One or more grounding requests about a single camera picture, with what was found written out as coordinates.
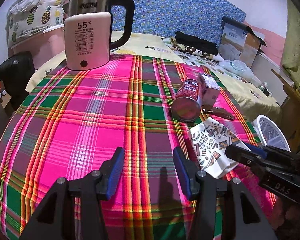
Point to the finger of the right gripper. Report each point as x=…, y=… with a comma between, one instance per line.
x=256, y=150

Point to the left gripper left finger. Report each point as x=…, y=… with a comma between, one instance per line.
x=54, y=217

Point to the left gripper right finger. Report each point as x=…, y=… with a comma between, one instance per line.
x=242, y=216

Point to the patterned paper bag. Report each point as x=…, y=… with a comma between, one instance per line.
x=209, y=140

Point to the white round trash bin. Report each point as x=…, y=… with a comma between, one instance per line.
x=269, y=133

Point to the wooden chair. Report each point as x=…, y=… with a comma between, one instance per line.
x=290, y=121

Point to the yellow pineapple bedsheet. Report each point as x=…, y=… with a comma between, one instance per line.
x=252, y=100

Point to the small pink purple carton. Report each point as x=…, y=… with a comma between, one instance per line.
x=211, y=89

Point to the white plastic bag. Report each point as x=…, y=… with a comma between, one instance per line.
x=238, y=67

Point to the red milk can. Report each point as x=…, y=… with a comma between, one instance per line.
x=186, y=106

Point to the pink plaid tablecloth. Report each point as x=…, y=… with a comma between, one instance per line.
x=73, y=121

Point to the cardboard box with picture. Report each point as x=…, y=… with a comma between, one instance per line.
x=239, y=42

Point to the polka dot brown cloth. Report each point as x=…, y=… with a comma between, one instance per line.
x=190, y=50

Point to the black suitcase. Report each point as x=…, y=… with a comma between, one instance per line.
x=15, y=73

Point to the pink storage box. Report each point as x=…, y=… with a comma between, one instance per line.
x=43, y=46

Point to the blue floral mattress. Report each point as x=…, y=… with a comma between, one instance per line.
x=200, y=18

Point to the pink steel electric kettle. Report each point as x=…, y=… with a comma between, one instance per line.
x=87, y=32

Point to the pineapple print bedding pile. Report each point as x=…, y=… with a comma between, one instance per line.
x=29, y=17

